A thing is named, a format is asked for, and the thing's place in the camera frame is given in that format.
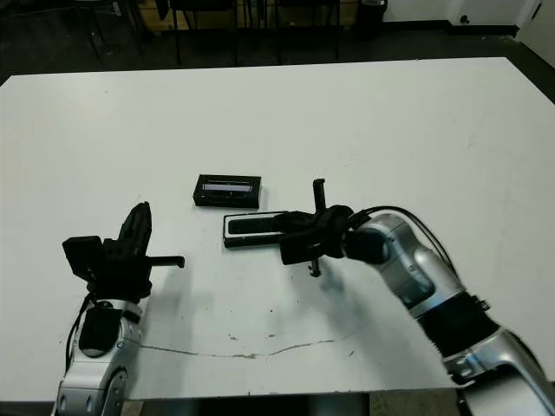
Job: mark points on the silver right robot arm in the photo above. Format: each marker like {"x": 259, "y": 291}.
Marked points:
{"x": 433, "y": 277}

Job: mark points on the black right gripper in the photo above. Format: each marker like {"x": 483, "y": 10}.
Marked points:
{"x": 336, "y": 234}

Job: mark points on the black wall knob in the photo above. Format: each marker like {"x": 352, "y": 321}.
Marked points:
{"x": 465, "y": 19}

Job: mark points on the black box lid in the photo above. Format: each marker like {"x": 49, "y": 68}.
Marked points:
{"x": 225, "y": 200}

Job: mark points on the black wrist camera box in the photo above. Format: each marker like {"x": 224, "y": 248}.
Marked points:
{"x": 82, "y": 255}
{"x": 297, "y": 253}

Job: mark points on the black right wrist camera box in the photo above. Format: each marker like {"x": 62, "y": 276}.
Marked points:
{"x": 297, "y": 253}

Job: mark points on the black box base white insert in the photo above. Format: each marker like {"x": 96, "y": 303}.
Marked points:
{"x": 243, "y": 242}

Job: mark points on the black phone-like camera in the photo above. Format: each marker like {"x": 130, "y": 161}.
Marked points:
{"x": 251, "y": 226}

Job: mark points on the black trash bin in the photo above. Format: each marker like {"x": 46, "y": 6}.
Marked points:
{"x": 370, "y": 17}

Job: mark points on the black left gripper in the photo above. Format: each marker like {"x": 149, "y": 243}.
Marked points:
{"x": 123, "y": 273}

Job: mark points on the black chair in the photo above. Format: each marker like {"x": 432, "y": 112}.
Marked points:
{"x": 336, "y": 30}
{"x": 178, "y": 30}

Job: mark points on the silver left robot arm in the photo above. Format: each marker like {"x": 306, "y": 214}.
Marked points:
{"x": 93, "y": 359}

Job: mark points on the white door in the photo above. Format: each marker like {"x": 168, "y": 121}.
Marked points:
{"x": 537, "y": 19}

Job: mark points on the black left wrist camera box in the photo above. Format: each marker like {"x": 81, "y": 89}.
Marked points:
{"x": 82, "y": 255}

